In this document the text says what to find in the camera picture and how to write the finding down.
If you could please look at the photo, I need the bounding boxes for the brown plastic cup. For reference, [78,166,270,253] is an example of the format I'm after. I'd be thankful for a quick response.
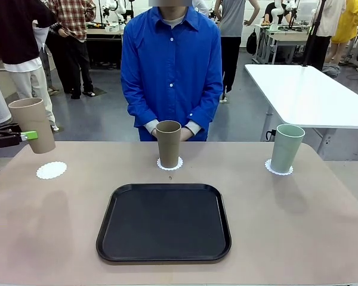
[155,120,182,169]
[8,97,57,154]

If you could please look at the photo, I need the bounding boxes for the white scalloped paper coaster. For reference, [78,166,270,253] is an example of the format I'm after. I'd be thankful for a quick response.
[36,161,68,180]
[264,158,294,176]
[156,156,184,172]

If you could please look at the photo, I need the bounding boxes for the pale green plastic cup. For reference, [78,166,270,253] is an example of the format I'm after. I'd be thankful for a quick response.
[270,123,306,174]

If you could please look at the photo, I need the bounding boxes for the blue sleeved right forearm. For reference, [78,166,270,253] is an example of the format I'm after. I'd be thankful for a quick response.
[126,101,159,135]

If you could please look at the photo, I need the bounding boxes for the blue sleeved left forearm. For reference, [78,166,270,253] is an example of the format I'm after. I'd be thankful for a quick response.
[184,98,220,136]

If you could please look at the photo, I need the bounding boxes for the person's right hand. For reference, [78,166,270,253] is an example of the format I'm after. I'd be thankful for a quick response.
[148,126,161,142]

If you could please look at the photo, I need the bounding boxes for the person's left hand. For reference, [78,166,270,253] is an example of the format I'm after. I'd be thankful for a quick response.
[180,126,195,142]

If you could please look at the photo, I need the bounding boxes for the person in black top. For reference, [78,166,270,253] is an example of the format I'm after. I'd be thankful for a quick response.
[0,0,59,133]

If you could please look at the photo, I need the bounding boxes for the person in plaid shirt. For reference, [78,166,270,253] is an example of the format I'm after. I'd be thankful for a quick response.
[46,0,97,100]

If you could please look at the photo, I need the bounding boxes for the dark workbench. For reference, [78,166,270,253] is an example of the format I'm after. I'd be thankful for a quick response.
[86,22,123,69]

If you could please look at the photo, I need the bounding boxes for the black plastic tray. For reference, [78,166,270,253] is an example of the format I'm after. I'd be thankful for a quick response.
[95,183,232,263]

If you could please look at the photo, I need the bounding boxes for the person in blue shirt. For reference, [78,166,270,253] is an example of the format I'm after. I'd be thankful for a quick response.
[121,5,223,142]

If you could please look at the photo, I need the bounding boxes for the person in grey shirt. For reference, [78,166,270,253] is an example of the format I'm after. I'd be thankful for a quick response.
[214,0,261,95]

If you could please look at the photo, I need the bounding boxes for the black backpack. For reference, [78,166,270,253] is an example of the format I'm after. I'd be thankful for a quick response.
[246,29,259,55]

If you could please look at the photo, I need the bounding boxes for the grey metal desk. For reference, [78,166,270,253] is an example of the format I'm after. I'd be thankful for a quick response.
[254,23,313,65]

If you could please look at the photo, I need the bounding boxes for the white folding table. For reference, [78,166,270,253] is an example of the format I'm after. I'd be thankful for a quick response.
[244,64,358,161]

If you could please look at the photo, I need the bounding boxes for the black tripod pole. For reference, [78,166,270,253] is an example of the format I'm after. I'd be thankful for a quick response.
[301,0,328,68]

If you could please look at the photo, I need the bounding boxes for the grey cloth pile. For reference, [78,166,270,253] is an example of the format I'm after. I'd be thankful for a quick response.
[322,64,341,79]

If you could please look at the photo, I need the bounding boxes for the person in beige shirt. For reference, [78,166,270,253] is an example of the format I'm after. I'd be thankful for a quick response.
[308,0,347,72]

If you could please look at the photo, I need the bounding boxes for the person in yellow coat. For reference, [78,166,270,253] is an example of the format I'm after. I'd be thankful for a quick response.
[328,0,358,67]

